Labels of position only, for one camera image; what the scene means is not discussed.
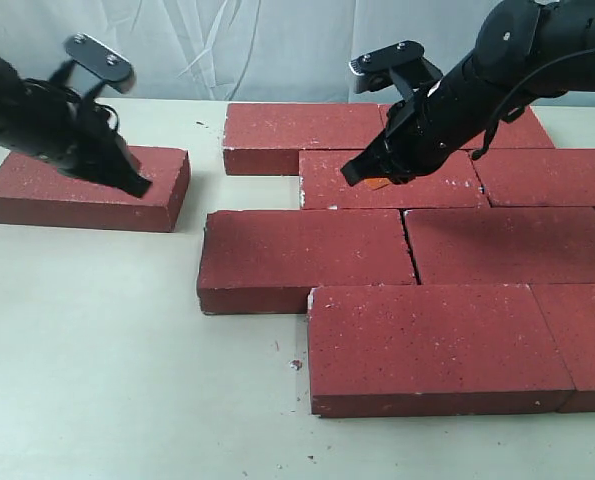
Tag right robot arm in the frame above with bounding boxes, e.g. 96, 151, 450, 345
341, 1, 595, 186

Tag red brick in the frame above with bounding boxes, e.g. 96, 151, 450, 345
531, 284, 595, 413
377, 102, 556, 152
299, 150, 489, 210
196, 209, 416, 315
222, 103, 383, 176
308, 284, 575, 418

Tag red brick third row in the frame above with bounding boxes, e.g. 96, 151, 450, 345
404, 207, 595, 285

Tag white backdrop cloth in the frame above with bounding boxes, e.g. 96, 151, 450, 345
0, 0, 595, 109

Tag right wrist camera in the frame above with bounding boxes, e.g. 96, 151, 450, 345
348, 40, 443, 101

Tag red brick second row right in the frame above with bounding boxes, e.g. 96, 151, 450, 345
473, 148, 595, 210

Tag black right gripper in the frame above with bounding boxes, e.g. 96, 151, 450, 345
340, 69, 507, 190

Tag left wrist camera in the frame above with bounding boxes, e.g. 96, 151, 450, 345
64, 33, 136, 94

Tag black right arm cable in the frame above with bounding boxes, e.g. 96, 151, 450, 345
470, 42, 595, 162

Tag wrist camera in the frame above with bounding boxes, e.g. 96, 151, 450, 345
64, 33, 136, 94
348, 40, 443, 101

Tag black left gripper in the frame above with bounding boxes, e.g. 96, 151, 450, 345
6, 84, 152, 198

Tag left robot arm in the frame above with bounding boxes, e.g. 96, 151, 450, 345
0, 33, 151, 198

